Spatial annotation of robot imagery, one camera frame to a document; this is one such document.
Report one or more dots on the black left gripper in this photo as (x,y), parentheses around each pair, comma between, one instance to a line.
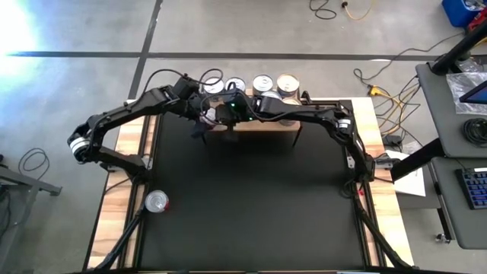
(194,106)

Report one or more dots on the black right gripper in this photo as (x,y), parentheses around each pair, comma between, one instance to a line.
(234,109)

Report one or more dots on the silver can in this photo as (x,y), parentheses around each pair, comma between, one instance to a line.
(215,86)

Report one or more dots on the teal can white text label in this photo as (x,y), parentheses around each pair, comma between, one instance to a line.
(240,83)

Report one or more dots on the white-lidded tin can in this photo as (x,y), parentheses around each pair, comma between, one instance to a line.
(263,81)

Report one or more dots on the green label tin can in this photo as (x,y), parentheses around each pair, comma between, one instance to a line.
(156,201)

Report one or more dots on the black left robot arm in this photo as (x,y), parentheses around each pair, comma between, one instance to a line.
(125,110)

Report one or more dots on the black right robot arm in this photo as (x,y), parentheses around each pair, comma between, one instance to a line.
(304,112)

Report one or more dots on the wooden shelf black metal legs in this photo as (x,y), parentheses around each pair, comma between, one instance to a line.
(266,126)

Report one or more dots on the black table mat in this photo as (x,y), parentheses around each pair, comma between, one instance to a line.
(247,198)

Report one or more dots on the yellow power plug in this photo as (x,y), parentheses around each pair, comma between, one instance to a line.
(374,90)

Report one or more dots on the black power adapter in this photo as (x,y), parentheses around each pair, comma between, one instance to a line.
(392,140)

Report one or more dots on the grey metal stand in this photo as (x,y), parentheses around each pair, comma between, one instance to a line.
(34,183)

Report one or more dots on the black desk leg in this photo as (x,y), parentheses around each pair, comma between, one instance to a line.
(422,158)

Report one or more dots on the white paper sheet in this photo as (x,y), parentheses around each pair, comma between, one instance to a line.
(412,186)

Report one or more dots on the grey desk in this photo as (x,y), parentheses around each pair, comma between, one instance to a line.
(449,213)
(437,114)

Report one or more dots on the clear plastic sheet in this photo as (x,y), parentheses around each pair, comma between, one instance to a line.
(458,87)

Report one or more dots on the black monitor pole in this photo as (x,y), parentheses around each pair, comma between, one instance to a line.
(456,51)

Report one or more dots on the blue plastic bin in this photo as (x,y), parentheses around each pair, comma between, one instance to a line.
(456,13)

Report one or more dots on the blue tablet screen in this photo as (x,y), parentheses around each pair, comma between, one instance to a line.
(477,95)

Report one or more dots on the caster wheel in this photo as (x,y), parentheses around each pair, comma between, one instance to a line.
(442,238)

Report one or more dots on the black keyboard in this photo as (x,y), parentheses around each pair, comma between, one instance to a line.
(473,188)

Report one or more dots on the red object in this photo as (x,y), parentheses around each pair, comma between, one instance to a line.
(480,24)

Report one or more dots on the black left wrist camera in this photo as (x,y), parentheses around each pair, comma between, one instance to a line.
(186,85)

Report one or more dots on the black clamp post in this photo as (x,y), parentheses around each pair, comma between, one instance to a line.
(306,97)

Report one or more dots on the silver metal bracket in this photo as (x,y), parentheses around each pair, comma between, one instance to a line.
(350,161)

